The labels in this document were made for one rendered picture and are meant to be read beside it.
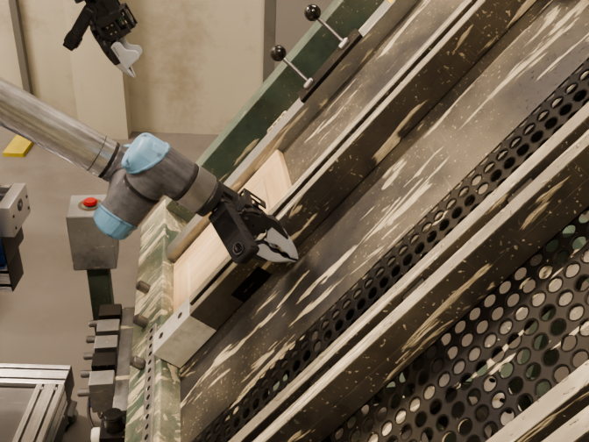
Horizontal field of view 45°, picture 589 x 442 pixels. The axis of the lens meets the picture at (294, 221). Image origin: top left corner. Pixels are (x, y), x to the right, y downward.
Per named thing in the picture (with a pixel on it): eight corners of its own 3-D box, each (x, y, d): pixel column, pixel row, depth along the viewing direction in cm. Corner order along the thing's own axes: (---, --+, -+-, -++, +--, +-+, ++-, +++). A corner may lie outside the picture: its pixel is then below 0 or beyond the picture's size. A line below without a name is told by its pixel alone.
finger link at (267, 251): (294, 245, 136) (257, 221, 133) (297, 263, 131) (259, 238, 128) (283, 256, 138) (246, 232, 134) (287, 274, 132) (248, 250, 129)
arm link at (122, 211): (130, 217, 134) (164, 176, 130) (125, 251, 124) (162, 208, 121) (94, 196, 130) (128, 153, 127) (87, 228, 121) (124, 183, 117)
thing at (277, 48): (309, 93, 165) (269, 53, 166) (321, 81, 164) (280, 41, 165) (306, 94, 162) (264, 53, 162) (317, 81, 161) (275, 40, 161)
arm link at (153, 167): (118, 156, 123) (147, 121, 120) (170, 190, 128) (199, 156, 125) (114, 177, 116) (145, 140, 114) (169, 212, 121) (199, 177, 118)
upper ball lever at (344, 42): (344, 53, 162) (302, 14, 162) (356, 41, 160) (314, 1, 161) (341, 53, 158) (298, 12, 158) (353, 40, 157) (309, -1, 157)
